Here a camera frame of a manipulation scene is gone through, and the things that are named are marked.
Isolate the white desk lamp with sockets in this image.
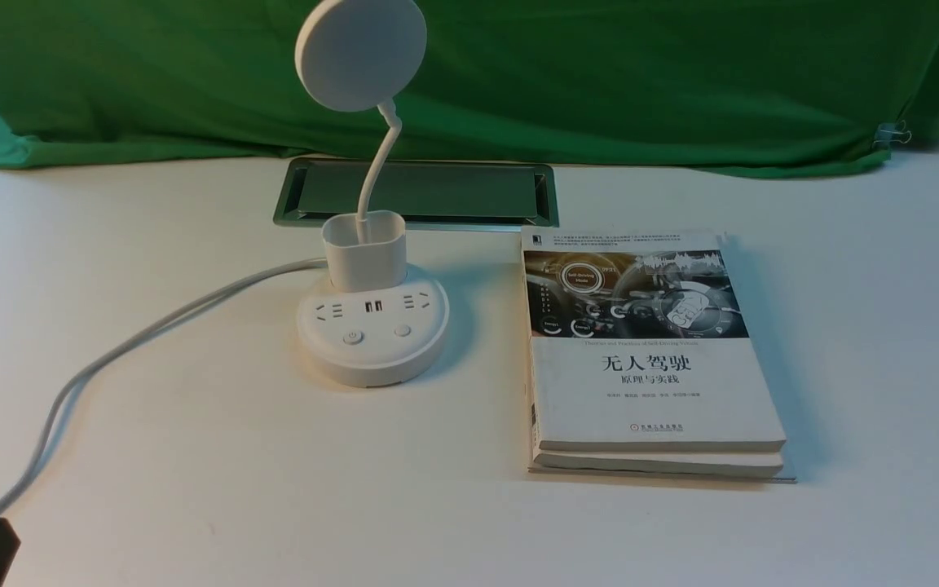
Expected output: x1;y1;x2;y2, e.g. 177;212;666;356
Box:
294;1;450;389

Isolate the upper white book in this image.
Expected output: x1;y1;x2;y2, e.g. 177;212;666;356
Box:
521;227;787;452

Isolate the white book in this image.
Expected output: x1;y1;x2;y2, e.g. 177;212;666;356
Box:
521;227;787;452
527;406;798;483

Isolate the lower white book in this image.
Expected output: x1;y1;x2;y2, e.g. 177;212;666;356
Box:
527;406;798;483

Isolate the green backdrop cloth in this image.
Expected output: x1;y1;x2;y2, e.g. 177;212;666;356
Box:
0;1;939;179

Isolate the metal binder clip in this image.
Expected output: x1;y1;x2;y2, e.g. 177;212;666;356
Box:
872;120;913;150

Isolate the white lamp power cable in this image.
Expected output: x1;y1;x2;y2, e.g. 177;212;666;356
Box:
0;258;330;523

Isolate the metal desk cable grommet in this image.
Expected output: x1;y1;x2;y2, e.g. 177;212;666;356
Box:
273;157;560;232

